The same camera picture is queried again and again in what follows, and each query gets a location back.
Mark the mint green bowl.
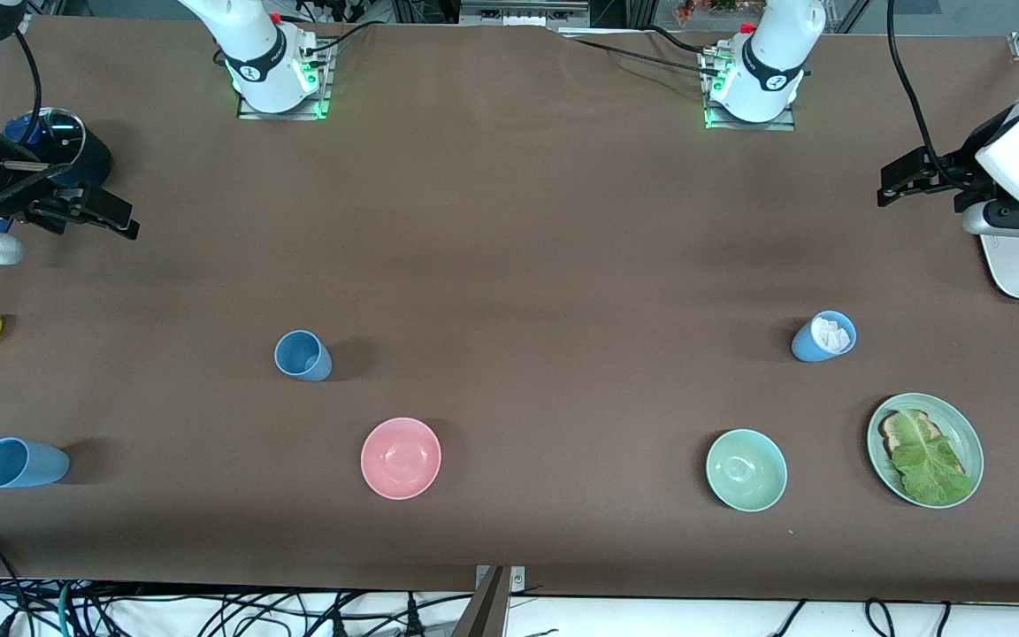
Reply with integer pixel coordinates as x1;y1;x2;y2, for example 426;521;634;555
706;429;788;512

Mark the blue cup holding tissue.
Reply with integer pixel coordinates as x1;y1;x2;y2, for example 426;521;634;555
791;310;858;363

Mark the white tissue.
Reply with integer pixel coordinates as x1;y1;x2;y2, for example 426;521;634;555
811;315;854;352

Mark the pink bowl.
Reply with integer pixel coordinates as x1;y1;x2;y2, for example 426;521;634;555
360;417;442;501

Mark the green lettuce leaf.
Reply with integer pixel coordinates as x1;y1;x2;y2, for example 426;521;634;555
890;411;975;507

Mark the metal bracket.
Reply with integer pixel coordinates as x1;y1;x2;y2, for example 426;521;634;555
474;566;527;594

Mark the brown table cloth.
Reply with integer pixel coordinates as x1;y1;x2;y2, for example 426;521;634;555
0;16;1019;602

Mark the grey power strip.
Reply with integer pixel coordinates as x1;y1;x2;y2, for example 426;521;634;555
459;0;592;29

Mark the toast slice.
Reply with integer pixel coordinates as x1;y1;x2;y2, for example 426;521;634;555
878;409;966;479

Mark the black base cable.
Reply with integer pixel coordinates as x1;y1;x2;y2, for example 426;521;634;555
642;25;714;56
302;19;387;67
561;35;721;81

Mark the dark blue saucepan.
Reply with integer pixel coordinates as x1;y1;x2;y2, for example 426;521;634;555
4;106;114;203

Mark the green plate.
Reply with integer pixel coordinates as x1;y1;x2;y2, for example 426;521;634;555
867;393;985;510

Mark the glass lid blue knob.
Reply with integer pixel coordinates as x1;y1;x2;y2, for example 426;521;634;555
5;107;87;178

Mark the dark stand pole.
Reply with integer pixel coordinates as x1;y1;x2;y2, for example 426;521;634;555
451;566;510;637

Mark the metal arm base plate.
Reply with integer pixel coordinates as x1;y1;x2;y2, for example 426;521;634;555
237;40;332;121
702;49;796;133

